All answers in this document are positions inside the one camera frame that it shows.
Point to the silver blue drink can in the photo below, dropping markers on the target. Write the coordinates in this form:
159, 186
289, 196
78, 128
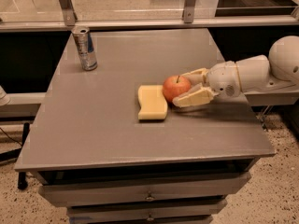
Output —
84, 43

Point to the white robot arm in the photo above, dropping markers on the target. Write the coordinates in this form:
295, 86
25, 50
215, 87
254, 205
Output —
278, 70

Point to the yellow sponge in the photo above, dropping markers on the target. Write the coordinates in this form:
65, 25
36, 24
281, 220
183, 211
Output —
152, 102

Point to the metal horizontal rail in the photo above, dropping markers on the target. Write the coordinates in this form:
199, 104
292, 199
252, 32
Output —
243, 21

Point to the metal railing post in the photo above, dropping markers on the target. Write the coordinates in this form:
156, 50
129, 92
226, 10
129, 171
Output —
69, 13
188, 11

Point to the grey drawer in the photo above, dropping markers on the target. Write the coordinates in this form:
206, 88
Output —
144, 190
154, 212

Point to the grey drawer cabinet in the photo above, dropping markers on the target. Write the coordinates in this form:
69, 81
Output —
87, 129

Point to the lower grey drawer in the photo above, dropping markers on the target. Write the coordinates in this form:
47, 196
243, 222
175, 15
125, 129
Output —
154, 212

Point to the red apple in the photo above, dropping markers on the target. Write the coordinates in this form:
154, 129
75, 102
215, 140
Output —
174, 86

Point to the right metal railing post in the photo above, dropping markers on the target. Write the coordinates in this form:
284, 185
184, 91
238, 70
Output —
188, 11

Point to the upper grey drawer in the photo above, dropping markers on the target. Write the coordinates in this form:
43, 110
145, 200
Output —
144, 190

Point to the left metal railing post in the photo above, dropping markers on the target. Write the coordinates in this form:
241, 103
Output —
69, 13

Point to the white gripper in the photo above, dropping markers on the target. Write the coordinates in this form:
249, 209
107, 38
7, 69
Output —
223, 79

